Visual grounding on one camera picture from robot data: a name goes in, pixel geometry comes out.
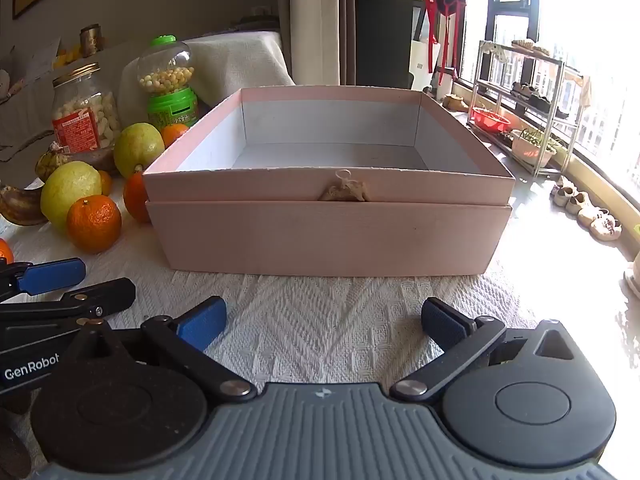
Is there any black window frame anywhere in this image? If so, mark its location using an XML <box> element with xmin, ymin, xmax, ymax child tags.
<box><xmin>462</xmin><ymin>0</ymin><xmax>640</xmax><ymax>196</ymax></box>

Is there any dark cloth bundle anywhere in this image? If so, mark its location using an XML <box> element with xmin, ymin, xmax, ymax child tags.
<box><xmin>230</xmin><ymin>5</ymin><xmax>281</xmax><ymax>33</ymax></box>

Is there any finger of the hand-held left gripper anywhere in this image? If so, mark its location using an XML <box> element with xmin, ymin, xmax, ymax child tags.
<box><xmin>0</xmin><ymin>278</ymin><xmax>137</xmax><ymax>332</ymax></box>
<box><xmin>0</xmin><ymin>258</ymin><xmax>87</xmax><ymax>301</ymax></box>

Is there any beige curtain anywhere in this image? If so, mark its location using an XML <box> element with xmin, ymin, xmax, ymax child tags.
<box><xmin>277</xmin><ymin>0</ymin><xmax>358</xmax><ymax>87</ymax></box>

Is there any overripe brown banana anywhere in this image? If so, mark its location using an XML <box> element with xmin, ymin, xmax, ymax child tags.
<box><xmin>0</xmin><ymin>185</ymin><xmax>49</xmax><ymax>226</ymax></box>
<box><xmin>35</xmin><ymin>142</ymin><xmax>76</xmax><ymax>183</ymax></box>

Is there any beige slipper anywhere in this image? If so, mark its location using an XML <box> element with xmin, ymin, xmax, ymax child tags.
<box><xmin>590</xmin><ymin>212</ymin><xmax>623</xmax><ymax>241</ymax></box>
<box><xmin>551</xmin><ymin>184</ymin><xmax>581</xmax><ymax>207</ymax></box>
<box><xmin>577</xmin><ymin>196</ymin><xmax>608</xmax><ymax>226</ymax></box>

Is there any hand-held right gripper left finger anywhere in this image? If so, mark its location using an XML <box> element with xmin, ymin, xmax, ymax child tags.
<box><xmin>75</xmin><ymin>296</ymin><xmax>258</xmax><ymax>403</ymax></box>

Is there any green candy dispenser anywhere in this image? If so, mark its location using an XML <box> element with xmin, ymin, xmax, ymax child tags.
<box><xmin>136</xmin><ymin>35</ymin><xmax>199</xmax><ymax>131</ymax></box>

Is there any white paper card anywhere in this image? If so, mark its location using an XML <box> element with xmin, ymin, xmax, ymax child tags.
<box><xmin>25</xmin><ymin>37</ymin><xmax>63</xmax><ymax>83</ymax></box>

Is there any gold tin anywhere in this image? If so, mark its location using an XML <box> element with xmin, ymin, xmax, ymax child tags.
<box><xmin>80</xmin><ymin>24</ymin><xmax>104</xmax><ymax>57</ymax></box>

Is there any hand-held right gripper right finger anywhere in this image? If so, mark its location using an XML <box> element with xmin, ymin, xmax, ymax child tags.
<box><xmin>390</xmin><ymin>297</ymin><xmax>581</xmax><ymax>403</ymax></box>

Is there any beige shoes pair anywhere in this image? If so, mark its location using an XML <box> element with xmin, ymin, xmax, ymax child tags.
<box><xmin>511</xmin><ymin>39</ymin><xmax>551</xmax><ymax>57</ymax></box>

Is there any glass snack jar red label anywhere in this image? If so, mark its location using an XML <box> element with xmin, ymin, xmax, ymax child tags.
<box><xmin>51</xmin><ymin>62</ymin><xmax>122</xmax><ymax>153</ymax></box>

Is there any yellow object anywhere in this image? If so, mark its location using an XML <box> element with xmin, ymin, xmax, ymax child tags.
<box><xmin>52</xmin><ymin>45</ymin><xmax>83</xmax><ymax>68</ymax></box>

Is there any brown oblong fruit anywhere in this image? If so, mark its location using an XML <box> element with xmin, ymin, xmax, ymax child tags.
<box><xmin>70</xmin><ymin>147</ymin><xmax>119</xmax><ymax>173</ymax></box>

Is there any large yellow pear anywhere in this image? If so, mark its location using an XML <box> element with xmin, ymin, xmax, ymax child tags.
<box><xmin>40</xmin><ymin>161</ymin><xmax>103</xmax><ymax>233</ymax></box>

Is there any metal shoe rack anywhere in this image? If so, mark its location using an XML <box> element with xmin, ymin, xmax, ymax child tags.
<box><xmin>467</xmin><ymin>40</ymin><xmax>586</xmax><ymax>178</ymax></box>

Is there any pink cardboard box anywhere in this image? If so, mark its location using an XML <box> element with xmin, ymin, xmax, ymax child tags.
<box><xmin>142</xmin><ymin>86</ymin><xmax>517</xmax><ymax>277</ymax></box>

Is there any white floor appliance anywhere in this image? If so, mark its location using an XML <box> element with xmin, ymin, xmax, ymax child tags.
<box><xmin>409</xmin><ymin>37</ymin><xmax>436</xmax><ymax>91</ymax></box>

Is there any white planter with sprouts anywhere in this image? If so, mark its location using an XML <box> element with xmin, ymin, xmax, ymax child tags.
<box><xmin>510</xmin><ymin>129</ymin><xmax>558</xmax><ymax>168</ymax></box>

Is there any red plastic basin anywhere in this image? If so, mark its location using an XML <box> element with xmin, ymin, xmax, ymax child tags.
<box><xmin>471</xmin><ymin>107</ymin><xmax>512</xmax><ymax>133</ymax></box>

